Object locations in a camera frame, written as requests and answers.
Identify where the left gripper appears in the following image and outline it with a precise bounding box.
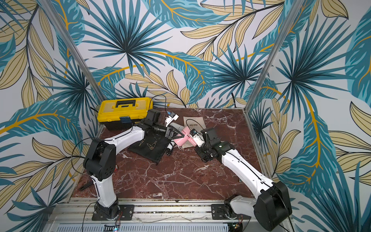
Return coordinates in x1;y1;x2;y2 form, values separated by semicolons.
153;122;185;139

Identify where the pink hair dryer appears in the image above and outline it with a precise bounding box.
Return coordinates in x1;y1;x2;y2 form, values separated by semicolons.
174;126;197;147

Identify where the beige drawstring dryer bag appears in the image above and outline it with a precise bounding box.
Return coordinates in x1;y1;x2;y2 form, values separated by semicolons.
171;117;206;149

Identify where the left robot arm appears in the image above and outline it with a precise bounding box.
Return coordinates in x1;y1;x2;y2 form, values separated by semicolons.
83;109;184;220

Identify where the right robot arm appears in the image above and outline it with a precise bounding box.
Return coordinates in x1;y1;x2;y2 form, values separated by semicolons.
190;128;292;232

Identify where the white hair dryer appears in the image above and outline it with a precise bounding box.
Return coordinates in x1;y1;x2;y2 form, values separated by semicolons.
165;140;175;156

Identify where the yellow black toolbox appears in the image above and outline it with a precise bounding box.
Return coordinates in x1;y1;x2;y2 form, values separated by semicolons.
97;97;153;131

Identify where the red black hand tool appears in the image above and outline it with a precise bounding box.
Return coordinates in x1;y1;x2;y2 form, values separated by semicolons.
78;181;93;191

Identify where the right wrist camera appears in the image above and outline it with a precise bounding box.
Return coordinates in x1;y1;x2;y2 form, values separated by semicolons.
190;130;205;148

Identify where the black drawstring dryer bag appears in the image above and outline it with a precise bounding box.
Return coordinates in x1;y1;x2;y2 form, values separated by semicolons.
128;134;170;164

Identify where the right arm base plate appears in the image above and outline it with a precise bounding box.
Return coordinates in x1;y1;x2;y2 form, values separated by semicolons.
211;204;251;220

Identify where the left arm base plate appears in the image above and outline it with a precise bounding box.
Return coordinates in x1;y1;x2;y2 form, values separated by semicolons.
92;203;134;221

